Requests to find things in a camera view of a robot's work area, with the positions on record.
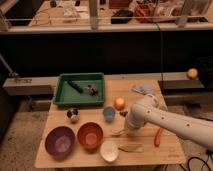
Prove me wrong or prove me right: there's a silver metal fork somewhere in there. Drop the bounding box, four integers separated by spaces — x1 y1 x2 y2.
111 130 125 136

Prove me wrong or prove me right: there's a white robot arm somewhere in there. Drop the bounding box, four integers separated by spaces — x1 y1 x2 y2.
125 94 213 151

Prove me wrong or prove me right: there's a white bowl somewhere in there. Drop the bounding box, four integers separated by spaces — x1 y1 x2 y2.
100 141 119 163

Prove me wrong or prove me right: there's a red bowl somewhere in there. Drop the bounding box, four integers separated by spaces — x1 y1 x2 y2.
77 122 103 150

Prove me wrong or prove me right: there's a purple bowl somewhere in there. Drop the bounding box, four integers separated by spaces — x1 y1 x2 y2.
45 126 75 158

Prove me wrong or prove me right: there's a black bowl on shelf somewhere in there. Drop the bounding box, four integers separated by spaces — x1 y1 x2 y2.
111 9 133 24

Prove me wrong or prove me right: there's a wooden spatula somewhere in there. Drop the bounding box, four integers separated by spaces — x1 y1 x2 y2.
119 144 143 153

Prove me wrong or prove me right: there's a bunch of dark grapes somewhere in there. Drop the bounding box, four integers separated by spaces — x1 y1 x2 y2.
120 110 128 117

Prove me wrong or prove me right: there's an orange carrot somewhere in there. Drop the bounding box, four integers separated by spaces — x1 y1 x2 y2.
154 128 164 147

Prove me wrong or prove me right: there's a blue cup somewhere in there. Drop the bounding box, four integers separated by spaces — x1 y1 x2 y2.
103 107 115 123

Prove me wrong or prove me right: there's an orange fruit on table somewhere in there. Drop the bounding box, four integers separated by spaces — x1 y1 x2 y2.
114 97 125 110

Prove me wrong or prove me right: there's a light blue cloth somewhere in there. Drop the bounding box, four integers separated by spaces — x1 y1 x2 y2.
132 85 153 95

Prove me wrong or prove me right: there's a small dark toy in tray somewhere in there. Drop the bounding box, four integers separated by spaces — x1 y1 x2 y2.
85 84 98 96

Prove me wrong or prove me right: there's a green plastic tray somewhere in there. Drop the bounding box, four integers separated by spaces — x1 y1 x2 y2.
53 73 105 107

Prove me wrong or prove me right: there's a black marker in tray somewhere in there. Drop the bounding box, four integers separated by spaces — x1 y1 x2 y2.
68 80 83 93

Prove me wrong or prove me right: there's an orange ball on ledge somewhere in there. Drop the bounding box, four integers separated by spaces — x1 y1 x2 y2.
187 68 198 79

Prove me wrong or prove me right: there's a red box on shelf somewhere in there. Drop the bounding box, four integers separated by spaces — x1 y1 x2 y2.
134 3 154 23

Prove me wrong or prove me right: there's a black cable on floor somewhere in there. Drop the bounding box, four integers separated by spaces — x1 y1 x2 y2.
186 150 213 171

